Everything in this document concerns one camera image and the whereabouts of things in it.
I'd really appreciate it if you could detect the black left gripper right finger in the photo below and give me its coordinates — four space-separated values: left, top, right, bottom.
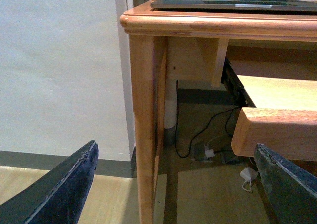
254 143 317 224

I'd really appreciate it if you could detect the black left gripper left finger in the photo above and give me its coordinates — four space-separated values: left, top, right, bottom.
0 140 99 224

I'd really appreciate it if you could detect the wooden keyboard drawer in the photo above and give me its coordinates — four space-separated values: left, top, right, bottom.
222 61 317 161

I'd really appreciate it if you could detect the white plug adapter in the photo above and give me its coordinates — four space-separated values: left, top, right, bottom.
204 145 215 158

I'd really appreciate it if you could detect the grey power strip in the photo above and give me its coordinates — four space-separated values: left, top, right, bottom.
191 144 213 162

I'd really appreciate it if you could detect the white pipe with grey base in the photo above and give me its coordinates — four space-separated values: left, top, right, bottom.
164 79 177 146

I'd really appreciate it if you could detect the wooden desk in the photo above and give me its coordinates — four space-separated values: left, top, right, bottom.
120 2 317 224

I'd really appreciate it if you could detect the white charger with cord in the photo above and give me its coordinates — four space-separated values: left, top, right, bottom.
240 167 258 193

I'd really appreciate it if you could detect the black power cable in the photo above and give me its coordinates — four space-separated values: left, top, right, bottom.
174 79 241 158

